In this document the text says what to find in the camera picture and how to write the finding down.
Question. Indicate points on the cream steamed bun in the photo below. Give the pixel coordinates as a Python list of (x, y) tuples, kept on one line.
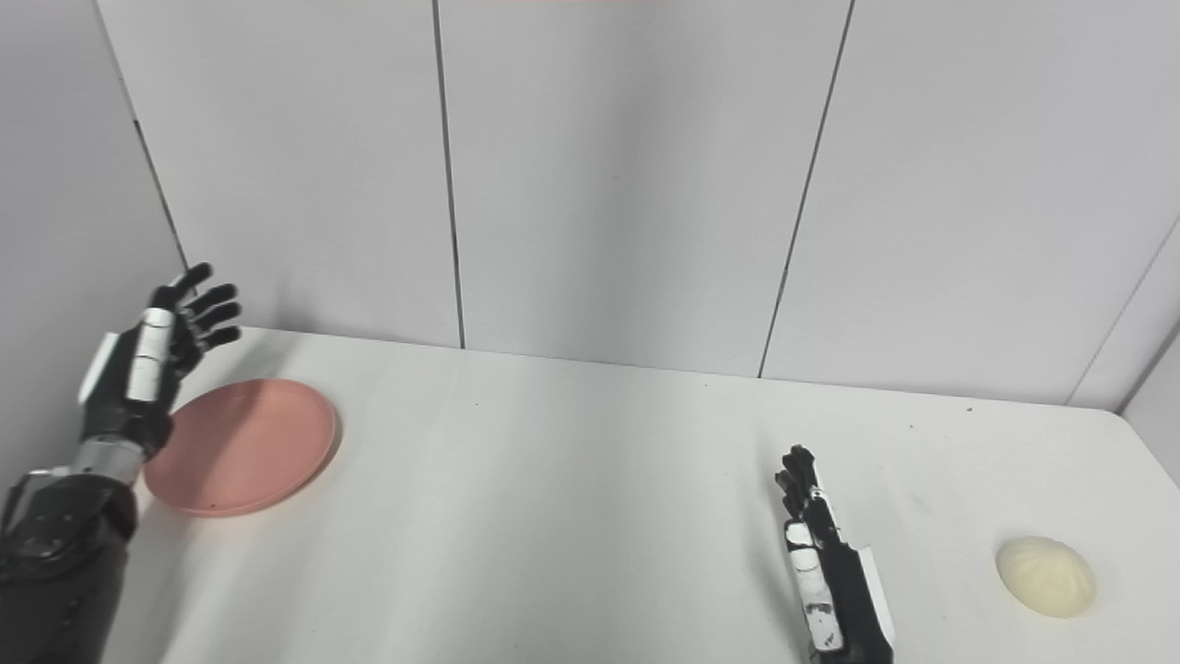
[(1046, 576)]

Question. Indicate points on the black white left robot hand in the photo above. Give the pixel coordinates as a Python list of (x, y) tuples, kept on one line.
[(124, 401)]

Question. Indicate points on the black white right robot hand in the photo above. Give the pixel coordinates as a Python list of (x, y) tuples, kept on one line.
[(848, 590)]

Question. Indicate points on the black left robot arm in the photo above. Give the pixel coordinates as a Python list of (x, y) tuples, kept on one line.
[(60, 572)]

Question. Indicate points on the pink round plate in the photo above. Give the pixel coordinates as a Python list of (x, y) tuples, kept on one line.
[(244, 447)]

